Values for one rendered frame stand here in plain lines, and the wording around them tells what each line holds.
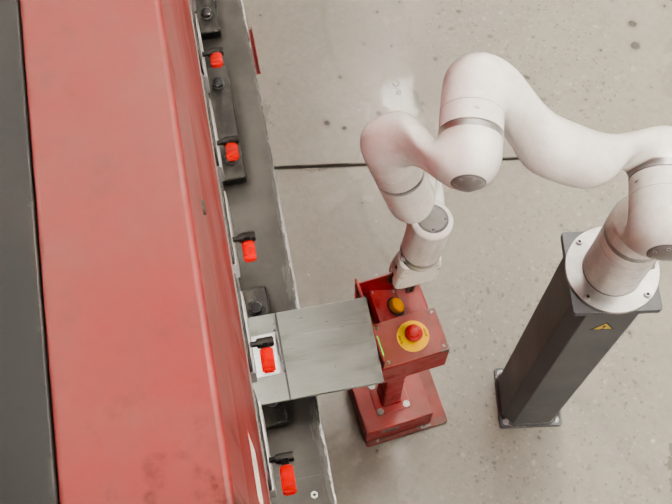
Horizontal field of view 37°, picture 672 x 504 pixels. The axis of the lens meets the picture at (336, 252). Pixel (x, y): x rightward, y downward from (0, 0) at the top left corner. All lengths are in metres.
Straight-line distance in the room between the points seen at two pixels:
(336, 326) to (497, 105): 0.64
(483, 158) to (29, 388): 0.99
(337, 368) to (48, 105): 1.33
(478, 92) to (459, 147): 0.10
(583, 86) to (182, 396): 2.99
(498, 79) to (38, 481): 1.11
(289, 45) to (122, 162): 2.86
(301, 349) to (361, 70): 1.66
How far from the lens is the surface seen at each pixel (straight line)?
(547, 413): 2.88
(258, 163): 2.27
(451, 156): 1.48
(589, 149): 1.62
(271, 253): 2.17
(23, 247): 0.65
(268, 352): 1.66
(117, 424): 0.60
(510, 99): 1.57
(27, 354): 0.62
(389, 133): 1.57
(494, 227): 3.19
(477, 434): 2.97
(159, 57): 0.70
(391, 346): 2.19
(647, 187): 1.71
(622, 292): 2.04
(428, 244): 1.90
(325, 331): 1.97
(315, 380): 1.94
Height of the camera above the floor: 2.87
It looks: 67 degrees down
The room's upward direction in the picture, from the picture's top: 1 degrees counter-clockwise
